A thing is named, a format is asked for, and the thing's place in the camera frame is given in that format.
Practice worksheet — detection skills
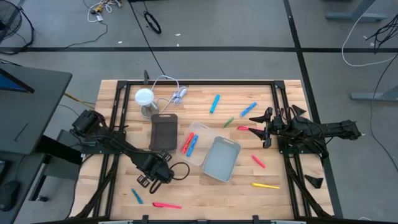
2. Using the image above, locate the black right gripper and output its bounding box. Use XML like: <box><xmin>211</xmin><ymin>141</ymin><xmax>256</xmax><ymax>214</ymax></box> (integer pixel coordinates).
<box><xmin>248</xmin><ymin>107</ymin><xmax>304</xmax><ymax>149</ymax></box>

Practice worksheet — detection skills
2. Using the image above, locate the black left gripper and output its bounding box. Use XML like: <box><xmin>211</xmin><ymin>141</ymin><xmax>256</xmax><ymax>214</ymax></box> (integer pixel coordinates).
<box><xmin>136</xmin><ymin>150</ymin><xmax>175</xmax><ymax>189</ymax></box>

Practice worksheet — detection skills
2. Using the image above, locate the pink marker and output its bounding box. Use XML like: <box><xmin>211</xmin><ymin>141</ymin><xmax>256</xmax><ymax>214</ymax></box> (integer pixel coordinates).
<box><xmin>237</xmin><ymin>125</ymin><xmax>264</xmax><ymax>132</ymax></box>
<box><xmin>251</xmin><ymin>154</ymin><xmax>267</xmax><ymax>169</ymax></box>
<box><xmin>152</xmin><ymin>202</ymin><xmax>183</xmax><ymax>210</ymax></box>

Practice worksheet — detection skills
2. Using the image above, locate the blue marker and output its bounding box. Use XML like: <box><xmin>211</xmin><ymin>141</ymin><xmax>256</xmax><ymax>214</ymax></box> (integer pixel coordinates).
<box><xmin>209</xmin><ymin>94</ymin><xmax>221</xmax><ymax>114</ymax></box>
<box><xmin>186</xmin><ymin>134</ymin><xmax>199</xmax><ymax>157</ymax></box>
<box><xmin>239</xmin><ymin>101</ymin><xmax>258</xmax><ymax>118</ymax></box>

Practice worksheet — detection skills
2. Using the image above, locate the teal marker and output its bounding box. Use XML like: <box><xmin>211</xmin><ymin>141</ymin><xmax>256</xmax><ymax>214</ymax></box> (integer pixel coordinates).
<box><xmin>131</xmin><ymin>188</ymin><xmax>144</xmax><ymax>205</ymax></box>

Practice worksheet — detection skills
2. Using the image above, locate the red marker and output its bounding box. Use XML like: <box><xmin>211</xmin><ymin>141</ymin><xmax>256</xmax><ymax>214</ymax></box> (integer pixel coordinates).
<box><xmin>182</xmin><ymin>132</ymin><xmax>195</xmax><ymax>155</ymax></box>

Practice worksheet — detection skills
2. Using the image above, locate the yellow marker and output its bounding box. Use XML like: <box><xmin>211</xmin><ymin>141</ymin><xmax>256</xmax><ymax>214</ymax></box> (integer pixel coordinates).
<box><xmin>251</xmin><ymin>182</ymin><xmax>280</xmax><ymax>190</ymax></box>

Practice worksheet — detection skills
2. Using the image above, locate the dark grey translucent bin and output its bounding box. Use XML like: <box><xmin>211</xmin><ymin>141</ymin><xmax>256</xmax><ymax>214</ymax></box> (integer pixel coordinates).
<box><xmin>148</xmin><ymin>113</ymin><xmax>179</xmax><ymax>152</ymax></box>

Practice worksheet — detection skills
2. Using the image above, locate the light grey plastic bin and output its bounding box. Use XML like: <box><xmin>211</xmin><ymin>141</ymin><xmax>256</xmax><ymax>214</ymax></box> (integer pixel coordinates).
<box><xmin>202</xmin><ymin>136</ymin><xmax>242</xmax><ymax>183</ymax></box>

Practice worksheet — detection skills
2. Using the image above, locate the clear plastic bin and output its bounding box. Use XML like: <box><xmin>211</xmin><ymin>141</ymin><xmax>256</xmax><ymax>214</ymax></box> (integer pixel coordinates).
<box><xmin>176</xmin><ymin>121</ymin><xmax>220</xmax><ymax>167</ymax></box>

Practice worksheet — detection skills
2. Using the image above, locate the grey desk foot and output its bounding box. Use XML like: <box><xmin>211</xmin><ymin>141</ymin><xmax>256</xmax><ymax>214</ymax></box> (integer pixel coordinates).
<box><xmin>350</xmin><ymin>85</ymin><xmax>398</xmax><ymax>102</ymax></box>
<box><xmin>325</xmin><ymin>0</ymin><xmax>388</xmax><ymax>22</ymax></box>

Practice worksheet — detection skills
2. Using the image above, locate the dark grey side desk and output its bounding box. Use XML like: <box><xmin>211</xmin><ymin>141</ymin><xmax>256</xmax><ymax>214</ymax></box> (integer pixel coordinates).
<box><xmin>0</xmin><ymin>151</ymin><xmax>47</xmax><ymax>224</ymax></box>

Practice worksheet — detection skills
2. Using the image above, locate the black desk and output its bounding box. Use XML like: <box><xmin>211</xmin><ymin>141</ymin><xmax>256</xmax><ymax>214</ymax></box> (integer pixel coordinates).
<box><xmin>0</xmin><ymin>63</ymin><xmax>73</xmax><ymax>156</ymax></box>

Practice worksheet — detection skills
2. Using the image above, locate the black computer mouse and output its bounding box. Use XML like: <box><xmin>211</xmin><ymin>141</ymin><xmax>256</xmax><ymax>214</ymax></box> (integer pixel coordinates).
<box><xmin>0</xmin><ymin>180</ymin><xmax>21</xmax><ymax>212</ymax></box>

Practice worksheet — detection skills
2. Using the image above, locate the monitor with blue screen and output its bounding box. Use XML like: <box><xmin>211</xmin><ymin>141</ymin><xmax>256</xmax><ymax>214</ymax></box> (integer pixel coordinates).
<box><xmin>0</xmin><ymin>67</ymin><xmax>35</xmax><ymax>94</ymax></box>

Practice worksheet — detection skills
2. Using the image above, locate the black floor fan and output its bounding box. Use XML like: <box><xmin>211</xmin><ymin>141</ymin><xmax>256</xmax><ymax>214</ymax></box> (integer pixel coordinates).
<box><xmin>0</xmin><ymin>0</ymin><xmax>35</xmax><ymax>55</ymax></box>

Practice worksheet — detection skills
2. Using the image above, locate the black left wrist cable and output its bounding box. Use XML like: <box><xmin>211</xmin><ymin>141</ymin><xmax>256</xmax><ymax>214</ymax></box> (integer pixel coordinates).
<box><xmin>169</xmin><ymin>161</ymin><xmax>191</xmax><ymax>181</ymax></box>

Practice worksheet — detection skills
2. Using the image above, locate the black aluminium table frame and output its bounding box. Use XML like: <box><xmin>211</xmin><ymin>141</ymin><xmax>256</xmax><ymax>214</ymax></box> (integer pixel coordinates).
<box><xmin>70</xmin><ymin>79</ymin><xmax>335</xmax><ymax>224</ymax></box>

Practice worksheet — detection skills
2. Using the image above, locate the white bundled cable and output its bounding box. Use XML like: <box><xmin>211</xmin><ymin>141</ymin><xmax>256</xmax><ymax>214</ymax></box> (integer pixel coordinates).
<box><xmin>150</xmin><ymin>75</ymin><xmax>188</xmax><ymax>114</ymax></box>

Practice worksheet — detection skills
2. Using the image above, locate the yellow floor cable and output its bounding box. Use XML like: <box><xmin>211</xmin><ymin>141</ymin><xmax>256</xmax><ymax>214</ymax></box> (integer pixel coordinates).
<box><xmin>63</xmin><ymin>92</ymin><xmax>96</xmax><ymax>110</ymax></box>

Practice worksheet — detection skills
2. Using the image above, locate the long black floor cable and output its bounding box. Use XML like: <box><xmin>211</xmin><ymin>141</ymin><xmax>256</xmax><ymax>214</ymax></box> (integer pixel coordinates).
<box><xmin>128</xmin><ymin>0</ymin><xmax>167</xmax><ymax>78</ymax></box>
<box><xmin>369</xmin><ymin>52</ymin><xmax>398</xmax><ymax>174</ymax></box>

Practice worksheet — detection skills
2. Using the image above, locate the white floor cable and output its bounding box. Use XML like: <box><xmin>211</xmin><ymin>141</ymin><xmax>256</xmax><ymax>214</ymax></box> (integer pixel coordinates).
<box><xmin>341</xmin><ymin>0</ymin><xmax>398</xmax><ymax>68</ymax></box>

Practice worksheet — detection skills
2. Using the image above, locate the thin black floor cable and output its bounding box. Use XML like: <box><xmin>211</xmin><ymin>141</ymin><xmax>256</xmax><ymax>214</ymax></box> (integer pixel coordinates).
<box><xmin>65</xmin><ymin>21</ymin><xmax>109</xmax><ymax>49</ymax></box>

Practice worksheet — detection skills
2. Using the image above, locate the black coiled cable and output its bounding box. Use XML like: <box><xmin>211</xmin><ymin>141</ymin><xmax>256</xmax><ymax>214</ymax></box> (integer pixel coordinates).
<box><xmin>143</xmin><ymin>11</ymin><xmax>162</xmax><ymax>34</ymax></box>

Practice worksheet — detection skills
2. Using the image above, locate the black cable bunch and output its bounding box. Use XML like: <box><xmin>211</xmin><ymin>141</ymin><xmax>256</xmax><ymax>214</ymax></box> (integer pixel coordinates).
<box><xmin>365</xmin><ymin>14</ymin><xmax>398</xmax><ymax>54</ymax></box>

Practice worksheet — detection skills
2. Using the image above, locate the white and yellow cable bundle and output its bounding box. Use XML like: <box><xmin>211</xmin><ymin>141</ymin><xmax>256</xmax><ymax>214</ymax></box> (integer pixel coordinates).
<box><xmin>82</xmin><ymin>0</ymin><xmax>124</xmax><ymax>24</ymax></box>

